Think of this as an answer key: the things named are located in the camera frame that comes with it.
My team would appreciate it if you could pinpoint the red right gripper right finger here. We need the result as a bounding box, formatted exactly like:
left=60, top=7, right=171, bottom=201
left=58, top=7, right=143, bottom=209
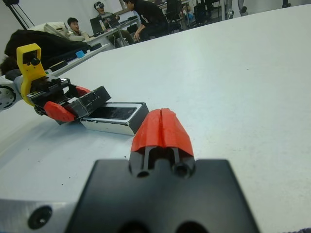
left=160, top=108, right=196, bottom=179

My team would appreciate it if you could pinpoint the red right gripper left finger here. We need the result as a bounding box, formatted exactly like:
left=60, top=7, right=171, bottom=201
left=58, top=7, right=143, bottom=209
left=128, top=108, right=163, bottom=179

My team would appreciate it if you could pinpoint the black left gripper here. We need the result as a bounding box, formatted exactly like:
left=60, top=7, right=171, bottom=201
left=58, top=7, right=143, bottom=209
left=26, top=76, right=92, bottom=126

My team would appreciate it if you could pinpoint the shiny black box lid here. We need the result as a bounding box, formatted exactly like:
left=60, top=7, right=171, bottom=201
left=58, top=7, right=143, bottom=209
left=59, top=85, right=113, bottom=122

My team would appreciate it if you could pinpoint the black slim camera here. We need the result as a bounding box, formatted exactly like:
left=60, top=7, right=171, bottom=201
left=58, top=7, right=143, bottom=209
left=91, top=105, right=138, bottom=120

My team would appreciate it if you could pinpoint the flat black pad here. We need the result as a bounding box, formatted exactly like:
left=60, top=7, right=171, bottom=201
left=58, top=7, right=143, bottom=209
left=48, top=60, right=69, bottom=72

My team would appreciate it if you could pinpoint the black jacket heap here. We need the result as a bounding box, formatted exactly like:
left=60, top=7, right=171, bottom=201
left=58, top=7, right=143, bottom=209
left=0, top=29, right=92, bottom=76

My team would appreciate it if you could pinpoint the white side desk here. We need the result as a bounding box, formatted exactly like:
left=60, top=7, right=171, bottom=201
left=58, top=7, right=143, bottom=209
left=46, top=43, right=115, bottom=76

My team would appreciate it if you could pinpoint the beige bag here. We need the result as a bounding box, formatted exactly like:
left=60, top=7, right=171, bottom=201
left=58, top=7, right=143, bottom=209
left=43, top=21, right=70, bottom=37

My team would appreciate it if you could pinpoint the dark laptop screen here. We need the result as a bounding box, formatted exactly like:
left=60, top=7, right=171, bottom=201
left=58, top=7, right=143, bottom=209
left=89, top=16, right=104, bottom=35

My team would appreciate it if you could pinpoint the person wearing VR headset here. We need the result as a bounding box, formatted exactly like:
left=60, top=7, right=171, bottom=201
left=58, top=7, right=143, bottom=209
left=93, top=0, right=132, bottom=47

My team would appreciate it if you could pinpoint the black tripod stand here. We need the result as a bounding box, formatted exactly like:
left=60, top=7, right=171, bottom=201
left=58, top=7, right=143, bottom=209
left=3, top=0, right=36, bottom=31

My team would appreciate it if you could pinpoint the person in black clothes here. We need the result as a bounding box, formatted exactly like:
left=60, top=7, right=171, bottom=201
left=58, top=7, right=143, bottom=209
left=122, top=0, right=170, bottom=43

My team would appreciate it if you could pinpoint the black office chair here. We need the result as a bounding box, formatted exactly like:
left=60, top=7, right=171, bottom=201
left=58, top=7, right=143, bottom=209
left=165, top=0, right=183, bottom=23

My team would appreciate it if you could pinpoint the white-lined camera box base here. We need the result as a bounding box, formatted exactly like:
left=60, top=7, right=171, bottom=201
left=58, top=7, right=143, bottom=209
left=79, top=101, right=150, bottom=136

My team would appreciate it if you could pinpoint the yellow left wrist camera mount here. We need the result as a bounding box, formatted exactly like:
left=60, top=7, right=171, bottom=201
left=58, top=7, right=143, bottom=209
left=16, top=43, right=47, bottom=108

